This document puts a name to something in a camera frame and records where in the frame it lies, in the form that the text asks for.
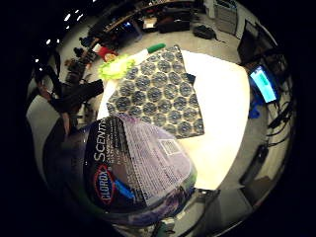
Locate black monitor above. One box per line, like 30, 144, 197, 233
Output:
236, 19, 275, 65

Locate black bag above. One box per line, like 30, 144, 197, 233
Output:
192, 24, 218, 40

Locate red bag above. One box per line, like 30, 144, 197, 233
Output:
98, 45, 119, 63

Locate purple label wipes canister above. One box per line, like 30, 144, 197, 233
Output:
60, 113, 198, 228

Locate blue circle-patterned cloth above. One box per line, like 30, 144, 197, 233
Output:
106, 44, 205, 139

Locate lit computer monitor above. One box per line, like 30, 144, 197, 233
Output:
248, 64, 279, 105

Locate grey cabinet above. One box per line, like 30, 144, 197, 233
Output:
212, 0, 239, 36

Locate black cables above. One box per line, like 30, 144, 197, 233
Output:
266, 98, 296, 148

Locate long wooden desk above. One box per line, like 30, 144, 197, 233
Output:
98, 0, 200, 35

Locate white bottle with green cap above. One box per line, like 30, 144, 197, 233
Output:
126, 42, 167, 65

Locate lime green fluffy duster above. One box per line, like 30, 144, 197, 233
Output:
98, 53, 136, 81

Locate blue clamp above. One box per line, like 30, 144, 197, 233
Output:
248, 98, 265, 120

